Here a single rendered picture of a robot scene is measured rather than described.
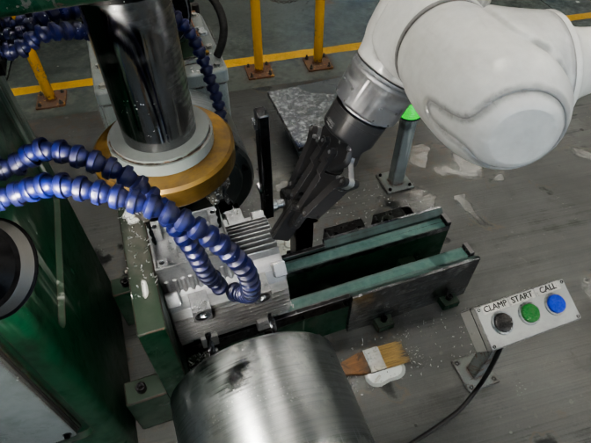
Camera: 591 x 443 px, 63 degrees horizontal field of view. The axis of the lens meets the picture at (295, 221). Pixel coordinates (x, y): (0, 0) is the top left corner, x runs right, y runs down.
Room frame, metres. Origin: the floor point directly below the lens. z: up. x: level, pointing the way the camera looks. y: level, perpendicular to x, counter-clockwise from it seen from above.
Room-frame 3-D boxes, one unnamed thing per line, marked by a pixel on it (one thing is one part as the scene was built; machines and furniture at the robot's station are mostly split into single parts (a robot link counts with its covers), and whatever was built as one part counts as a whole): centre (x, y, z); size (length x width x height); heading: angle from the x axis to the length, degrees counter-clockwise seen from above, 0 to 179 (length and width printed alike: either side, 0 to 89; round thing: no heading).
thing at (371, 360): (0.42, -0.13, 0.80); 0.21 x 0.05 x 0.01; 107
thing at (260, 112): (0.67, 0.06, 1.12); 0.04 x 0.03 x 0.26; 110
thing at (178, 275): (0.48, 0.17, 1.11); 0.12 x 0.11 x 0.07; 110
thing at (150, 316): (0.44, 0.28, 0.97); 0.30 x 0.11 x 0.34; 20
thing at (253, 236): (0.49, 0.13, 1.01); 0.20 x 0.19 x 0.19; 110
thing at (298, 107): (1.13, -0.08, 0.86); 0.27 x 0.24 x 0.12; 20
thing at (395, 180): (0.96, -0.28, 1.01); 0.08 x 0.08 x 0.42; 20
